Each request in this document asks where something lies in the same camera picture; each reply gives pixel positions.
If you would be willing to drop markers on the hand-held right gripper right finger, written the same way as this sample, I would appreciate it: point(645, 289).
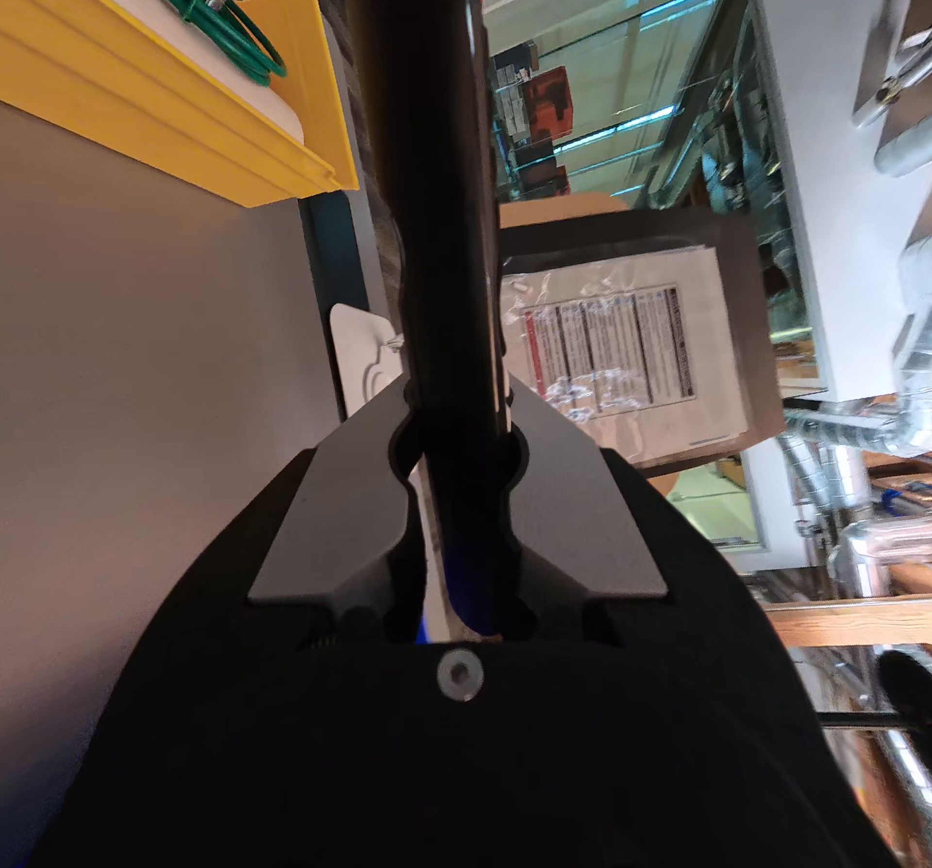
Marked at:
point(582, 518)

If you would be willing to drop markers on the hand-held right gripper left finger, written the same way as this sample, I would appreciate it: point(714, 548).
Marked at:
point(327, 518)

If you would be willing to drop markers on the black remote control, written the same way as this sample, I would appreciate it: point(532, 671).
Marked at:
point(429, 154)

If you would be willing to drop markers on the yellow plastic bin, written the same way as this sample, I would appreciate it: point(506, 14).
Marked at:
point(145, 125)

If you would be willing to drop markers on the instruction sheet sign stand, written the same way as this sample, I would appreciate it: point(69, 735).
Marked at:
point(619, 344)

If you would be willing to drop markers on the silver air duct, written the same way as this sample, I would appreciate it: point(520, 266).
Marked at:
point(815, 445)

